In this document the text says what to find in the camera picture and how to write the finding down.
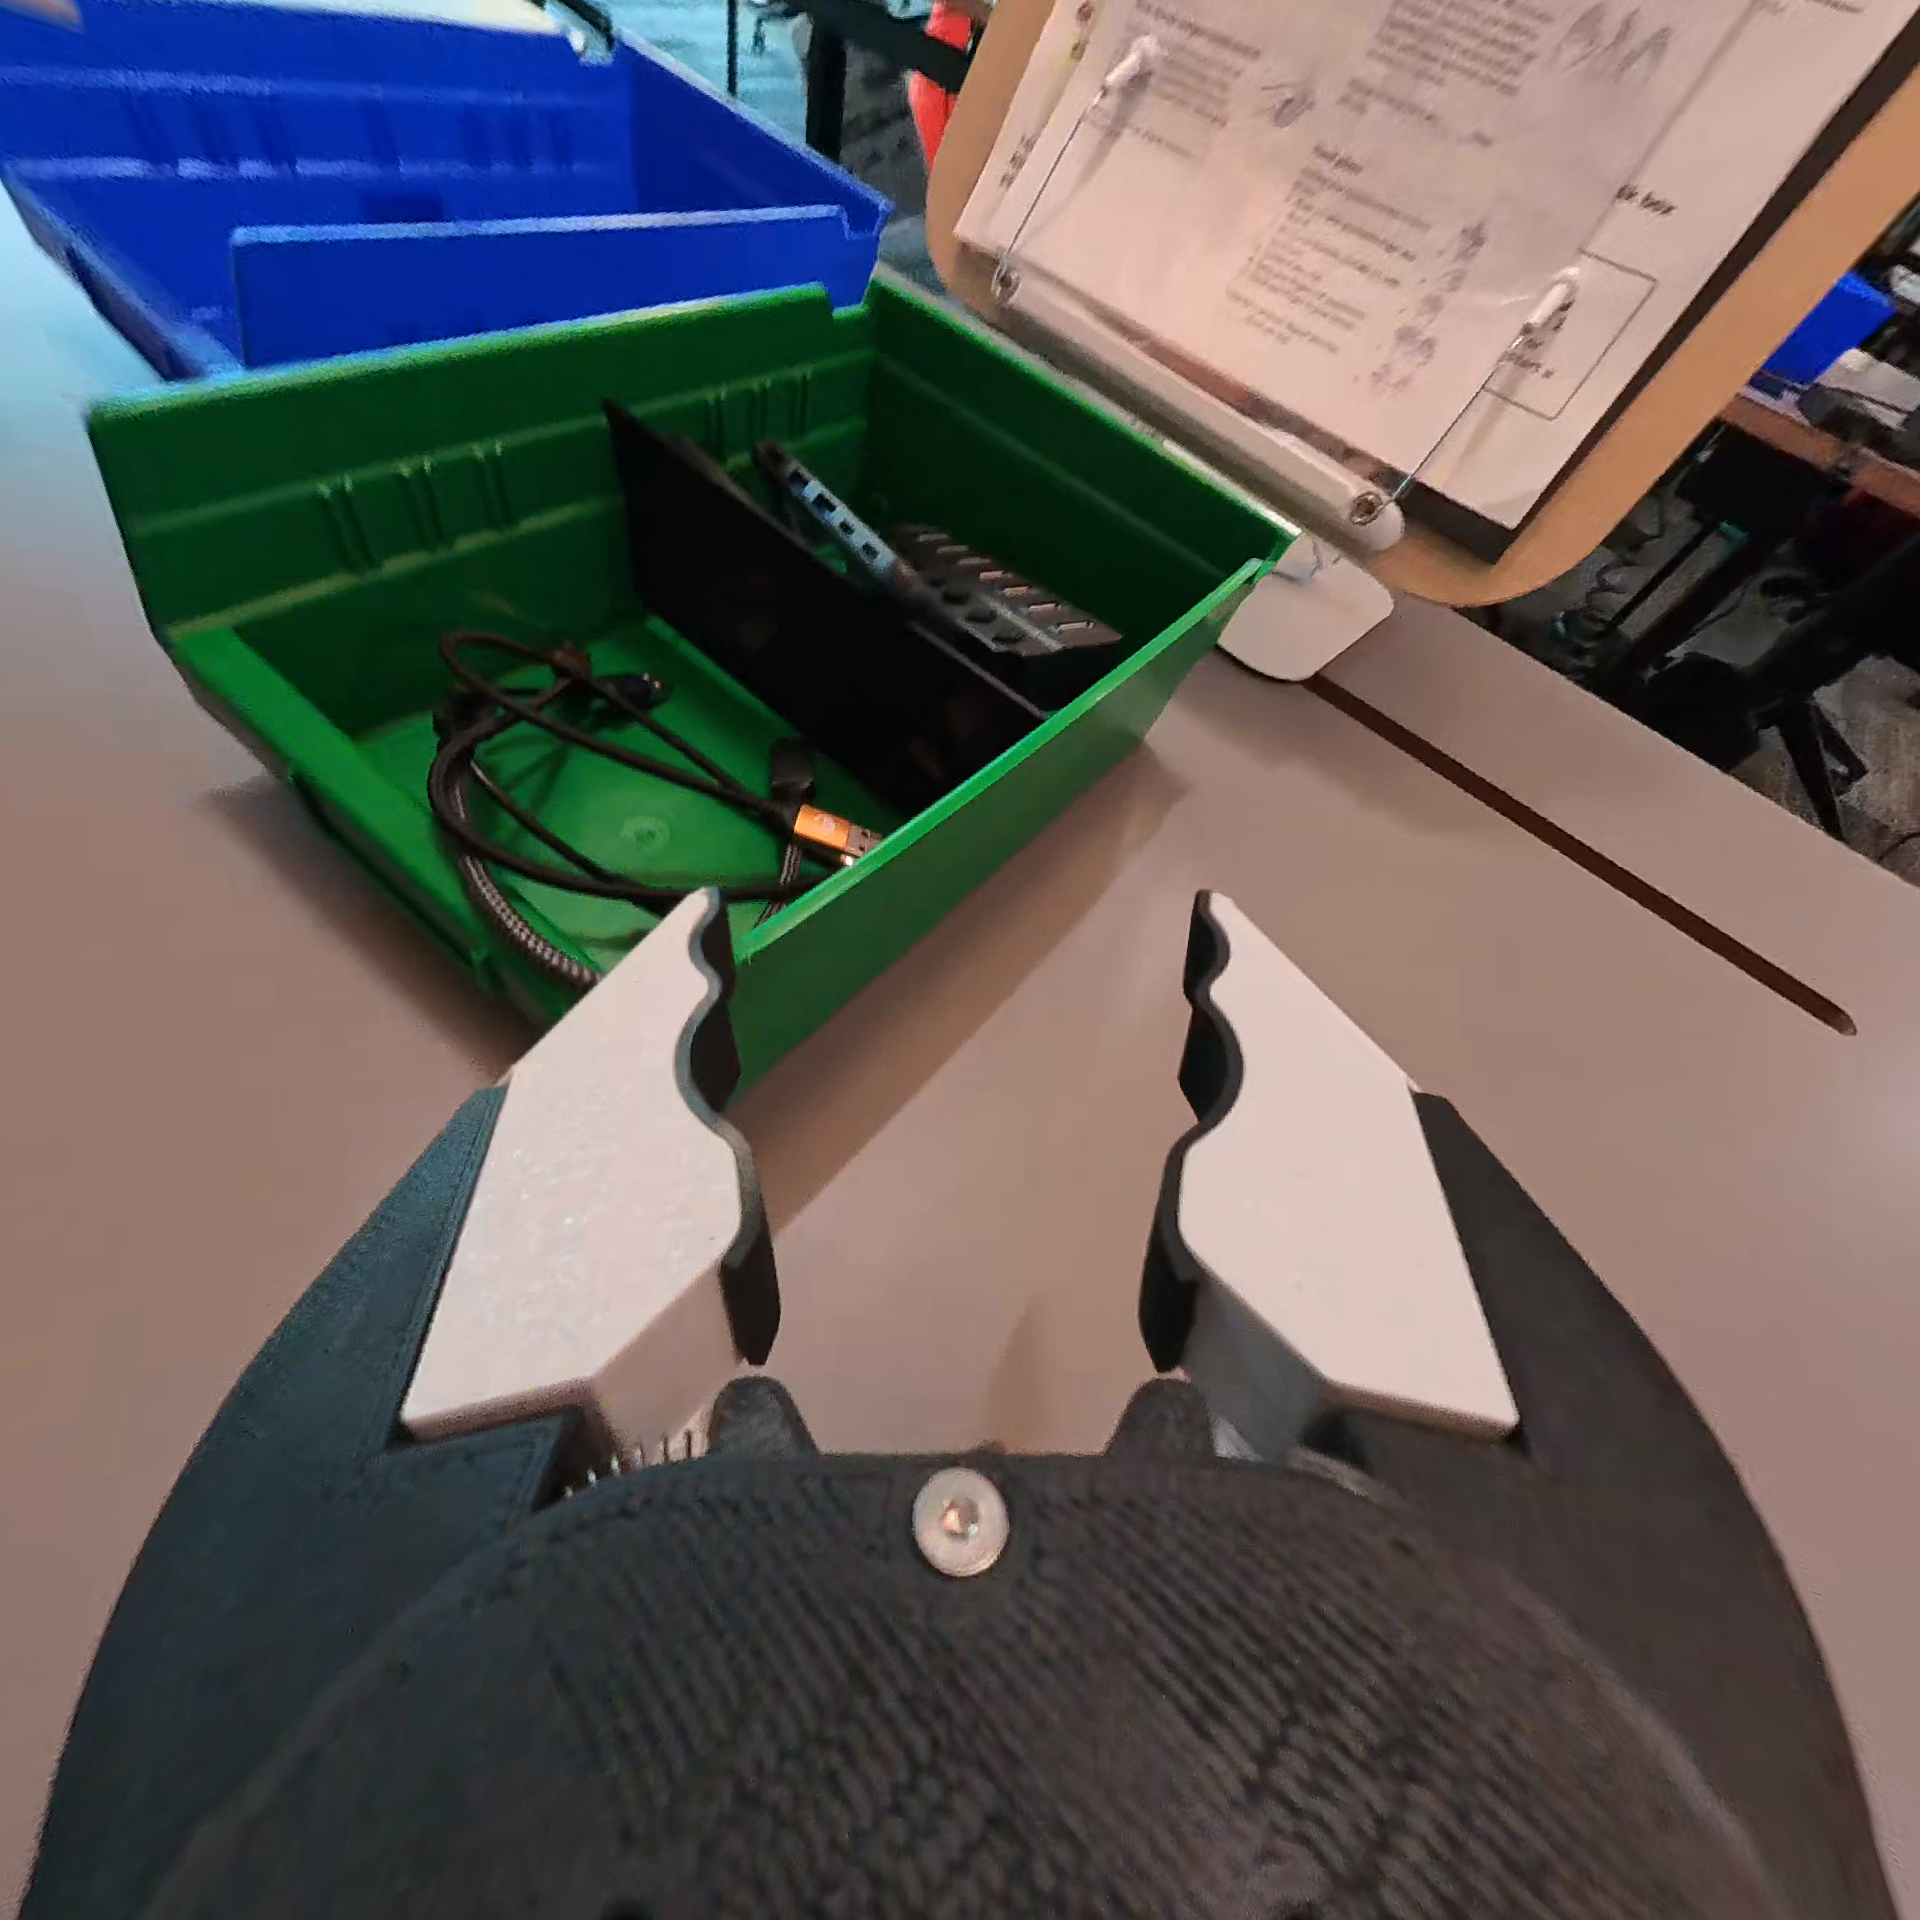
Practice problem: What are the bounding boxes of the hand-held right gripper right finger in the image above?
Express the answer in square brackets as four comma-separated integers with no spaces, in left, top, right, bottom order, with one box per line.
[1137,887,1523,1460]

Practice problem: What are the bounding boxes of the black bin divider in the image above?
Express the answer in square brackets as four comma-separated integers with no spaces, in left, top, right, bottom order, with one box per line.
[604,403,1052,818]

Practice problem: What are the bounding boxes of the black braided usb cable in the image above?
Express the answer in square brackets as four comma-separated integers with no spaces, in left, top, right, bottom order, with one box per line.
[442,630,818,842]

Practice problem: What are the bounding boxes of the green plastic bin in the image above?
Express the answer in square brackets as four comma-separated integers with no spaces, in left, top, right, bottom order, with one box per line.
[88,274,1299,1081]

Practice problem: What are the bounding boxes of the braided cable with orange plug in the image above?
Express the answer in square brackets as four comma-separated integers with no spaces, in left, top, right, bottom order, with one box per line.
[451,847,617,993]

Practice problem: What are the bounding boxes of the small blue plastic bin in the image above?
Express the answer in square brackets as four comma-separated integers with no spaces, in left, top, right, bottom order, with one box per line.
[1770,270,1902,387]

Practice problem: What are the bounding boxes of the wooden document stand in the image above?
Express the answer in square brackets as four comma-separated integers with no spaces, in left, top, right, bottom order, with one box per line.
[921,0,1920,684]

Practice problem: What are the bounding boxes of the orange plug usb cable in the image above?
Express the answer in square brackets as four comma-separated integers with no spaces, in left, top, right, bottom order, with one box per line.
[428,630,888,917]

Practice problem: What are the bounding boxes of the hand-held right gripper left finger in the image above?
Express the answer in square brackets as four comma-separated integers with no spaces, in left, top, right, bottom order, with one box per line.
[400,887,785,1469]

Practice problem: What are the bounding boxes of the black multi-port usb hub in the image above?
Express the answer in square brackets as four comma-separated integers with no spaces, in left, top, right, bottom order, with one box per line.
[877,522,1128,707]

